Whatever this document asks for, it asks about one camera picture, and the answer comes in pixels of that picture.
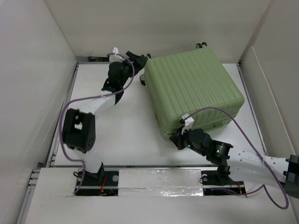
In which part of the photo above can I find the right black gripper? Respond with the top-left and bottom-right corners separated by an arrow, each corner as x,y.
169,125 -> 206,156

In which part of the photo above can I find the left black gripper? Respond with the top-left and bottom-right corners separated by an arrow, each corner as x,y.
119,52 -> 147,87

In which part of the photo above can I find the green hard-shell suitcase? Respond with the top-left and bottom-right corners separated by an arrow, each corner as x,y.
144,42 -> 245,140

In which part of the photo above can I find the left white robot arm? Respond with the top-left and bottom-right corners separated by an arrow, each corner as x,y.
59,48 -> 151,185

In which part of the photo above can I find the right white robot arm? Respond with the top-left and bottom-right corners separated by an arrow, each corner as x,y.
169,128 -> 299,198

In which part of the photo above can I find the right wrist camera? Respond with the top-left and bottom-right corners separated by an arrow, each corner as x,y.
179,113 -> 194,134

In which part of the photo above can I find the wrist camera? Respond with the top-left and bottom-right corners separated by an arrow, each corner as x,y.
107,47 -> 123,63
179,113 -> 194,134

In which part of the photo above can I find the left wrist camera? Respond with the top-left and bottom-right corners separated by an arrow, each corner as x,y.
107,47 -> 123,63

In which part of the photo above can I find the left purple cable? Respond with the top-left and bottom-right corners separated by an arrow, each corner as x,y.
59,53 -> 135,194

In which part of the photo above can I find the metal base rail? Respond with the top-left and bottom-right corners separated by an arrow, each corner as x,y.
35,168 -> 246,197

